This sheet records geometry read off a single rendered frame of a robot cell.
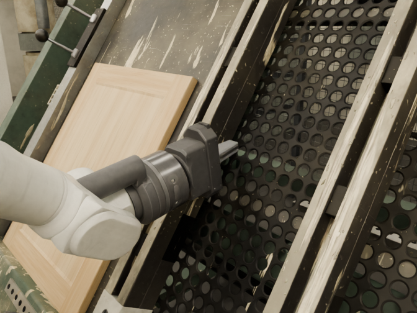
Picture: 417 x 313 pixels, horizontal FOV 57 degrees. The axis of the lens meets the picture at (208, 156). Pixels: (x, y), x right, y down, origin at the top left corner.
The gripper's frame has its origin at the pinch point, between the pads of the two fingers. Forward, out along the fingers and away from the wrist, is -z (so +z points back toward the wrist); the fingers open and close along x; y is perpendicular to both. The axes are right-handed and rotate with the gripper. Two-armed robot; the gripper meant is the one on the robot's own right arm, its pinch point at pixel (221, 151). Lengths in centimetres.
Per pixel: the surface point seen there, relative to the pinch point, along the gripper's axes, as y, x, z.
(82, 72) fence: 69, 5, -10
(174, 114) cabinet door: 20.3, 1.0, -6.1
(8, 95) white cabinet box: 408, -65, -71
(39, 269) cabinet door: 40, -31, 25
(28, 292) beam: 35, -31, 29
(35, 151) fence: 69, -13, 10
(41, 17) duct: 569, 1, -190
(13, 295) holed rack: 39, -33, 32
